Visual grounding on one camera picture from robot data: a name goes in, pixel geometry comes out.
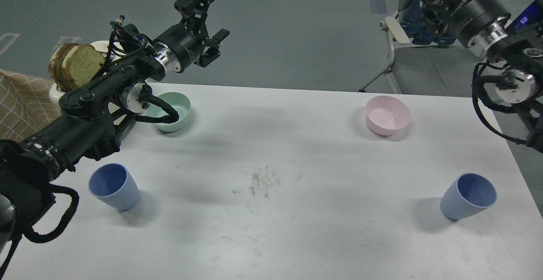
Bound front bread slice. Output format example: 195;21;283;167
61;44;105;90

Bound pink bowl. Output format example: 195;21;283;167
365;95;411;137

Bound blue cup image-right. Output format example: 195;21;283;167
439;173;497;221

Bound blue cup image-left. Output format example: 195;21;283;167
88;163;140;211

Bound checkered beige cloth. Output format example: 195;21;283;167
0;70;60;142

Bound cream toaster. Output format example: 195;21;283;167
49;40;124;110

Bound rear bread slice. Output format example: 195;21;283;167
48;43;79;81

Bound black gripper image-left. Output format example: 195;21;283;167
154;0;230;73

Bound bread slice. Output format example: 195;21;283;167
61;44;105;90
48;43;79;81

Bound green bowl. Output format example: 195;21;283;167
146;92;192;133

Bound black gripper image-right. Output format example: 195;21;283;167
419;0;511;48

